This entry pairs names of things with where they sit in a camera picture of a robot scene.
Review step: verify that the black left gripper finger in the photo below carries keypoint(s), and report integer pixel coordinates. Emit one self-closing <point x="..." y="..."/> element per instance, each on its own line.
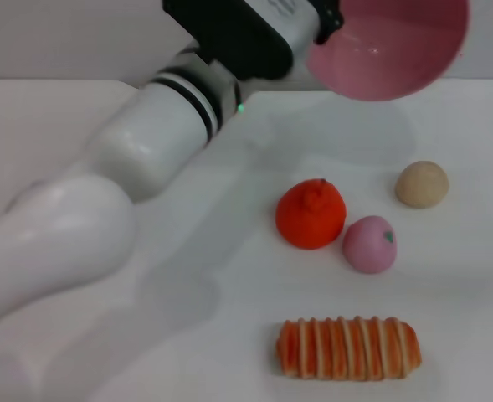
<point x="330" y="21"/>

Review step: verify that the left wrist camera housing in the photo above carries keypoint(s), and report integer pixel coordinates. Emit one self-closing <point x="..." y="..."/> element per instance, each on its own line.
<point x="237" y="37"/>

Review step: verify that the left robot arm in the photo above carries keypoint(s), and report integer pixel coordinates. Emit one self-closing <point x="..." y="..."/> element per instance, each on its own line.
<point x="104" y="201"/>

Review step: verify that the pink plastic bowl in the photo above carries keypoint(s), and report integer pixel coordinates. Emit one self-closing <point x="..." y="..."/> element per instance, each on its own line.
<point x="388" y="54"/>

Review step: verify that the orange tangerine toy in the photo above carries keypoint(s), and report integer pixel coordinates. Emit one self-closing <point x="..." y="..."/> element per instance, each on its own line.
<point x="309" y="218"/>

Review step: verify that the pink peach toy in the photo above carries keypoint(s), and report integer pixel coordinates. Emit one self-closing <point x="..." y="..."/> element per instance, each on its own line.
<point x="367" y="247"/>

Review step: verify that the beige round fruit toy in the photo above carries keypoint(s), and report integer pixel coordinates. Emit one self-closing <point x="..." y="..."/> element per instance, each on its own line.
<point x="422" y="184"/>

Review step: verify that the orange striped bread loaf toy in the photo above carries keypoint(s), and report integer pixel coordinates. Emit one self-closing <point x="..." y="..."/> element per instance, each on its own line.
<point x="350" y="349"/>

